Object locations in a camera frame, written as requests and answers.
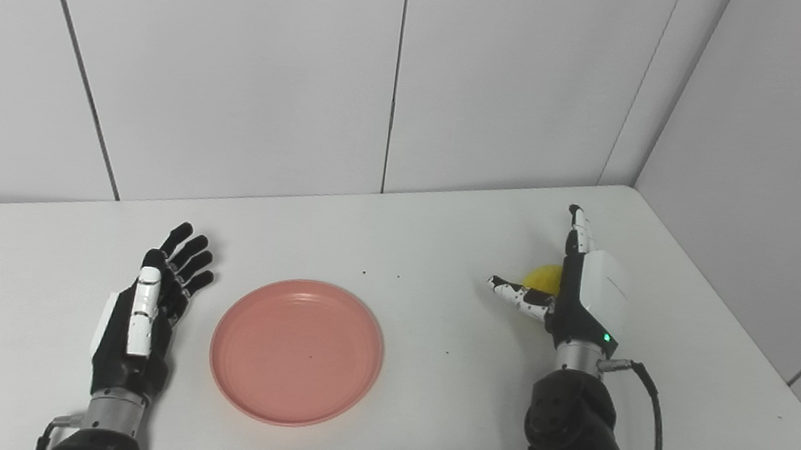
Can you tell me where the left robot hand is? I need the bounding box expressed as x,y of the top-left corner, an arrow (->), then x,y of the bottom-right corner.
86,212 -> 222,409

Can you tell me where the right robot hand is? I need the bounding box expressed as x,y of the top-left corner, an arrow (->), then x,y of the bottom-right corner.
481,195 -> 641,360

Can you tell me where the yellow lemon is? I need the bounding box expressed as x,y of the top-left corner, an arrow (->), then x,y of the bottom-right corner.
521,260 -> 564,296

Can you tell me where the pink round plate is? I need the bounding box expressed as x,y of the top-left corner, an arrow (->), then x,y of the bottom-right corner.
201,268 -> 394,438

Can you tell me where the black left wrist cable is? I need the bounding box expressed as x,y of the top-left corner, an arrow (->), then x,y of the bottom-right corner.
34,411 -> 86,450

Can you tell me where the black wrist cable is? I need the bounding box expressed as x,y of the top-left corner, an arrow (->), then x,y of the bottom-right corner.
587,355 -> 677,450
34,411 -> 86,450

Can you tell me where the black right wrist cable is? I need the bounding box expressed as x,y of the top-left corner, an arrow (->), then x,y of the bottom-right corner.
587,355 -> 677,450

